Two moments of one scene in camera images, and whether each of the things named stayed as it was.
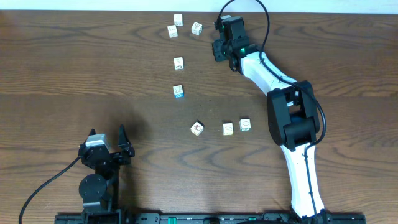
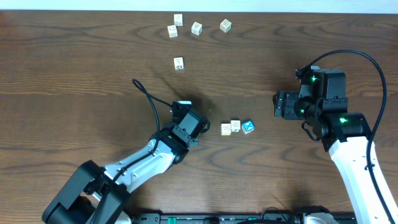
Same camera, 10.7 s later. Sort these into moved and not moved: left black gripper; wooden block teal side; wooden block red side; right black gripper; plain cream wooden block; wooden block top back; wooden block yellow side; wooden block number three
Moved: right black gripper; left black gripper; wooden block teal side
Not moved: plain cream wooden block; wooden block red side; wooden block number three; wooden block yellow side; wooden block top back
